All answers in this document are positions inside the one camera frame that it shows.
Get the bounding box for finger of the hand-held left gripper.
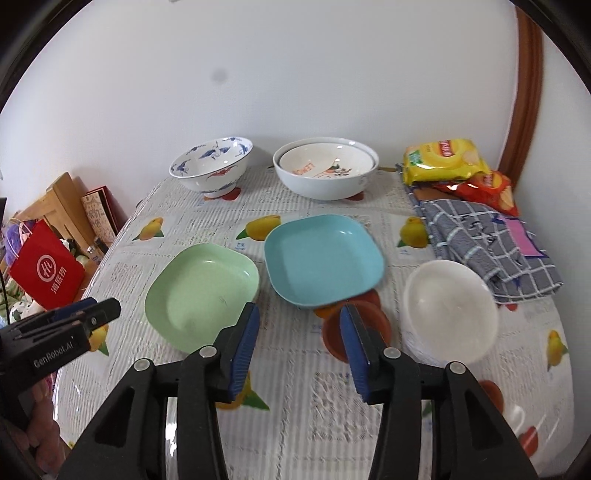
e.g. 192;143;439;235
50;297;99;321
76;298;122;332

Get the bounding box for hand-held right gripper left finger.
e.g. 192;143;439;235
58;302;262;480

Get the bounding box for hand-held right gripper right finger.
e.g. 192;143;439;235
339;302;539;480

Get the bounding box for green square plate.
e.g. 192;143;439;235
144;243;260;354

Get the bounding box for blue square plate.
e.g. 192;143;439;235
264;214;386;310

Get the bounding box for small white bowl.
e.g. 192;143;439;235
403;260;500;365

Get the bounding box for person's left hand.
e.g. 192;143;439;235
24;382;57;464

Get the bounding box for red paper bag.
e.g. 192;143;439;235
9;219;87;310

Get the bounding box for fruit printed tablecloth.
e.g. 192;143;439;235
51;171;575;480

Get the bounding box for patterned flat box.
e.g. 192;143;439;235
81;185;131;254

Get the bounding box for wooden chair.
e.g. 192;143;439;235
14;172;90;252

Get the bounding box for large white bowl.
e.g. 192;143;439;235
272;137;380;201

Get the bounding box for grey checked cloth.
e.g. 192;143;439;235
413;198;564;304

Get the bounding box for white bowl with orange print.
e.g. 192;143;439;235
278;143;375;181

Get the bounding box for blue crane print bowl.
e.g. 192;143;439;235
168;136;254;199

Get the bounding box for pink paper sheet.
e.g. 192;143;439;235
503;215;546;259

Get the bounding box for yellow chip bag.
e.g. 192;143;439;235
403;138;490;186

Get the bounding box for red chip bag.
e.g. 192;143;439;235
434;170;520;217

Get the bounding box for brown wooden door frame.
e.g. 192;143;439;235
496;7;544;178

